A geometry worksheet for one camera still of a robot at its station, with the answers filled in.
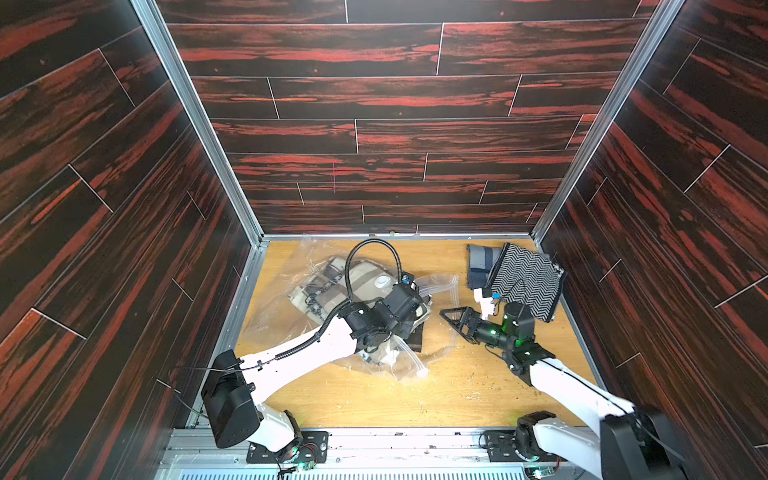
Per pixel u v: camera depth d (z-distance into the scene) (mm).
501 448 732
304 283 1048
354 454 740
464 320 718
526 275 1015
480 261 1111
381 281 904
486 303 767
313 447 733
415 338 859
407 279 660
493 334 708
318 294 959
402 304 555
